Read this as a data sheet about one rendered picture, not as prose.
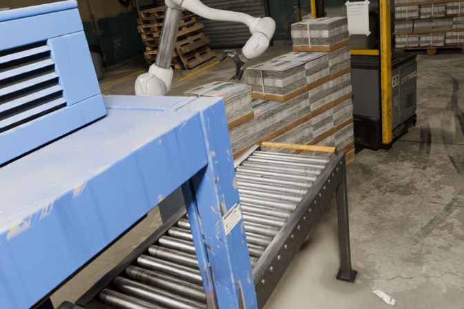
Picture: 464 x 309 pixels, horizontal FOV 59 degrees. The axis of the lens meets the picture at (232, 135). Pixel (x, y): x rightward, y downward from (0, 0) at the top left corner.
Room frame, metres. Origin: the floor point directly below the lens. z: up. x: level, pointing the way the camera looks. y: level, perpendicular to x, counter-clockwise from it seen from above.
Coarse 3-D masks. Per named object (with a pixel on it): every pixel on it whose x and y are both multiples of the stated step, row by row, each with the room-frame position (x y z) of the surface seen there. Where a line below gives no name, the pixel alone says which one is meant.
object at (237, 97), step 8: (224, 88) 2.64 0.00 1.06; (232, 88) 2.61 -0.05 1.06; (240, 88) 2.59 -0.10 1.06; (248, 88) 2.61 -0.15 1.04; (208, 96) 2.53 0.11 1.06; (216, 96) 2.48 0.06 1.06; (224, 96) 2.47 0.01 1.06; (232, 96) 2.51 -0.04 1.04; (240, 96) 2.56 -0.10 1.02; (248, 96) 2.61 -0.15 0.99; (224, 104) 2.47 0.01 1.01; (232, 104) 2.52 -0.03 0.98; (240, 104) 2.57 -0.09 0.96; (248, 104) 2.61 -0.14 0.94; (232, 112) 2.51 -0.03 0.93; (240, 112) 2.56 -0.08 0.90; (248, 112) 2.60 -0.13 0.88; (232, 120) 2.50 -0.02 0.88
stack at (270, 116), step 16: (304, 96) 3.02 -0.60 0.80; (320, 96) 3.14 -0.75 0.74; (256, 112) 2.74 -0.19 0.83; (272, 112) 2.77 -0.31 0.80; (288, 112) 2.89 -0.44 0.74; (304, 112) 3.00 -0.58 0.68; (240, 128) 2.57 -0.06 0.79; (256, 128) 2.65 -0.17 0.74; (272, 128) 2.76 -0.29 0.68; (304, 128) 2.98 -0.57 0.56; (320, 128) 3.11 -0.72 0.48; (240, 144) 2.56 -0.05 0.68; (304, 144) 2.97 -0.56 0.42; (320, 144) 3.10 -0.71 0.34
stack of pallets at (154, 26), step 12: (144, 12) 9.33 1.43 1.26; (156, 12) 9.20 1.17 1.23; (192, 12) 9.91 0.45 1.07; (144, 24) 9.41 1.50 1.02; (156, 24) 9.14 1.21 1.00; (180, 24) 9.43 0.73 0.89; (144, 36) 9.31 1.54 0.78; (156, 36) 9.14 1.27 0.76; (156, 48) 9.55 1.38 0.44; (180, 60) 9.12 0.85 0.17
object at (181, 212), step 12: (240, 156) 2.11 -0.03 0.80; (180, 216) 1.58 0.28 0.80; (168, 228) 1.50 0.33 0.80; (144, 240) 1.44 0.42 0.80; (156, 240) 1.43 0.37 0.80; (132, 252) 1.37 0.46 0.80; (144, 252) 1.36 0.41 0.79; (120, 264) 1.30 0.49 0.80; (132, 264) 1.30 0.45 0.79; (108, 276) 1.25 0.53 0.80; (120, 276) 1.25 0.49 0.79; (96, 288) 1.19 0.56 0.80; (108, 288) 1.20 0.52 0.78; (84, 300) 1.14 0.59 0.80; (96, 300) 1.15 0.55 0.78
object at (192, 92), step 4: (204, 84) 2.85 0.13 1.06; (208, 84) 2.83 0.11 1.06; (212, 84) 2.81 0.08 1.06; (216, 84) 2.79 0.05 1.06; (196, 88) 2.76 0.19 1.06; (200, 88) 2.74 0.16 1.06; (204, 88) 2.72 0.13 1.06; (208, 88) 2.71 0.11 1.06; (184, 92) 2.71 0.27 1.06; (188, 92) 2.68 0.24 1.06; (192, 92) 2.66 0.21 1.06; (196, 92) 2.64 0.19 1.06; (184, 96) 2.72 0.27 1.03; (188, 96) 2.68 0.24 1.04; (192, 96) 2.66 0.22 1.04; (196, 96) 2.62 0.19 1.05
